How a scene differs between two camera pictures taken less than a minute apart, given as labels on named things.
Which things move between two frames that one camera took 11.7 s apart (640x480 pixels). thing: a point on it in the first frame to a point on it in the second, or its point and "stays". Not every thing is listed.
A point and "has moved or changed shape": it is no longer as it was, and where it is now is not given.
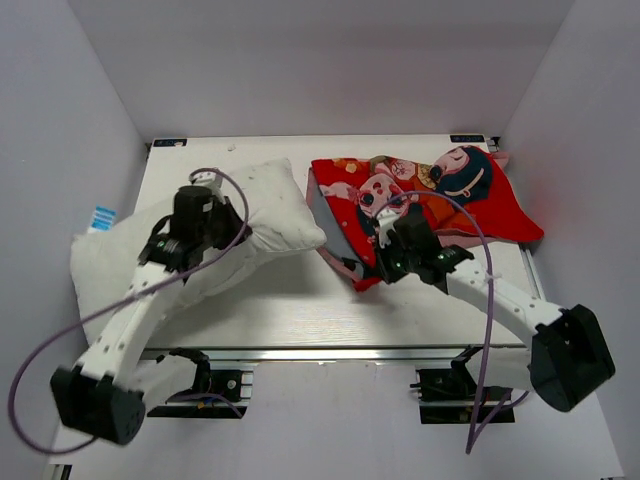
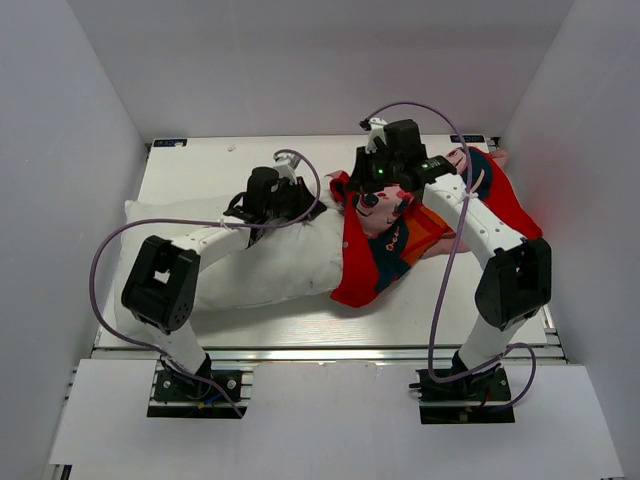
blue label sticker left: x=168 y=142 stays
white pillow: x=281 y=211 has moved or changed shape
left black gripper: x=235 y=223 to x=302 y=195
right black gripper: x=382 y=263 to x=359 y=181
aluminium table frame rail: x=342 y=354 stays
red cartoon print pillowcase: x=465 y=190 has moved or changed shape
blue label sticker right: x=467 y=138 stays
